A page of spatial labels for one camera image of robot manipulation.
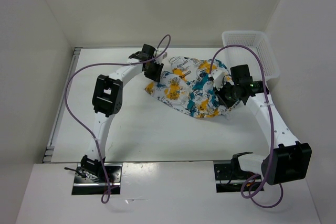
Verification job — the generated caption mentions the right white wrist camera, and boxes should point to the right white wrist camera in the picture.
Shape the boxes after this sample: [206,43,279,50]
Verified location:
[209,69,230,90]

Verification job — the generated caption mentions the patterned white teal yellow shorts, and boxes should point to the patterned white teal yellow shorts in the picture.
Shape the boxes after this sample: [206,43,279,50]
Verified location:
[145,56,239,119]

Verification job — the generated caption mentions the white plastic basket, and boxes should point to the white plastic basket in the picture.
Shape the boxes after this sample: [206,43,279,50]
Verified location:
[222,30,280,81]

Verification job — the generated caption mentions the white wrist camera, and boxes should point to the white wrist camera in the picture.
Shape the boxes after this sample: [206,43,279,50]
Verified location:
[154,51,167,64]
[209,69,230,90]

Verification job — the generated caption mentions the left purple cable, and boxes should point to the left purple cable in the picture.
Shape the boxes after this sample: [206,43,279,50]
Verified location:
[64,34,173,204]

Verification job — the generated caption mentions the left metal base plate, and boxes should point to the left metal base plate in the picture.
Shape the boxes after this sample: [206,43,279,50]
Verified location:
[71,164,122,196]

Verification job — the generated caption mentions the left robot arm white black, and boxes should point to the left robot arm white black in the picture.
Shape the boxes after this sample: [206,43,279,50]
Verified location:
[80,44,167,182]

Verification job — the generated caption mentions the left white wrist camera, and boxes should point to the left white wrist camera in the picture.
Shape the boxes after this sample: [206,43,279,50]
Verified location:
[154,51,167,64]

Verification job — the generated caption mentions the aluminium rail frame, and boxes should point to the aluminium rail frame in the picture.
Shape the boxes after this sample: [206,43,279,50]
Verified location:
[42,47,82,164]

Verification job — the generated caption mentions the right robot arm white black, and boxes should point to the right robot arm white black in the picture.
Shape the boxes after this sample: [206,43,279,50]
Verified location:
[211,65,312,185]

